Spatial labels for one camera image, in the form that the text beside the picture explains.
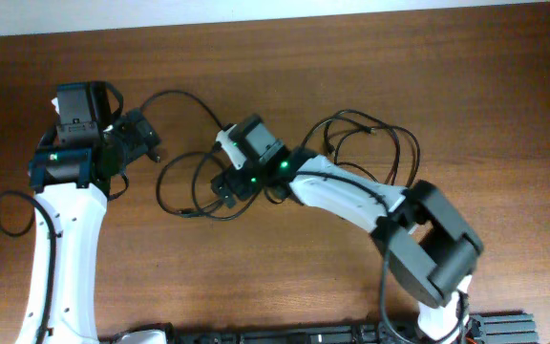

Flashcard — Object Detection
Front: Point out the right camera black cable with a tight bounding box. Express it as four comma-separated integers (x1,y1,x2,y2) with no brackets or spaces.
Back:
260,169,472,344

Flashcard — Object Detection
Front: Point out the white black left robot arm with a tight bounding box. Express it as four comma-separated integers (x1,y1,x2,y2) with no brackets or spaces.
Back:
17,81,160,343

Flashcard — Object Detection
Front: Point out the thin black USB cable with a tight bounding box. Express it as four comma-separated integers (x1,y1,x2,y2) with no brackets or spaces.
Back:
138,89,262,222

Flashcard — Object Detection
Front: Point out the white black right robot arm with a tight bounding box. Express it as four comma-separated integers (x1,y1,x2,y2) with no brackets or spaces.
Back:
212,115,484,343

